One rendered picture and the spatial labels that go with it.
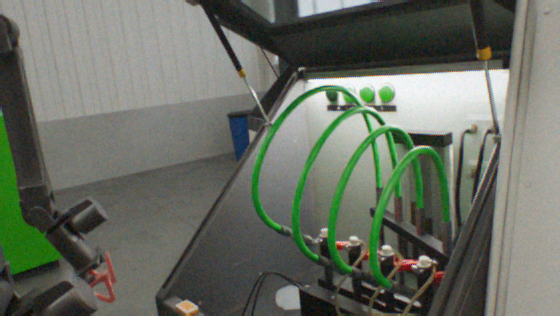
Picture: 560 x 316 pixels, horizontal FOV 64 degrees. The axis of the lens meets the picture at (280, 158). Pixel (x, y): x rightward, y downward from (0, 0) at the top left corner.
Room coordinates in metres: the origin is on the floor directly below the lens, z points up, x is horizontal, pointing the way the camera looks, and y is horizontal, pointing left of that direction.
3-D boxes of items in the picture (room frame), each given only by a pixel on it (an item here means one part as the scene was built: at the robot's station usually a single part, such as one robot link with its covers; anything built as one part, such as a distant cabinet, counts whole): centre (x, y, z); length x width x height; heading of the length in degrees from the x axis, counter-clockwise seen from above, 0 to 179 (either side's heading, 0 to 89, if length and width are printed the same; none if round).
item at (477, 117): (0.91, -0.44, 1.20); 0.13 x 0.03 x 0.31; 41
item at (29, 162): (0.95, 0.53, 1.40); 0.11 x 0.06 x 0.43; 18
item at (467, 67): (1.09, -0.28, 1.43); 0.54 x 0.03 x 0.02; 41
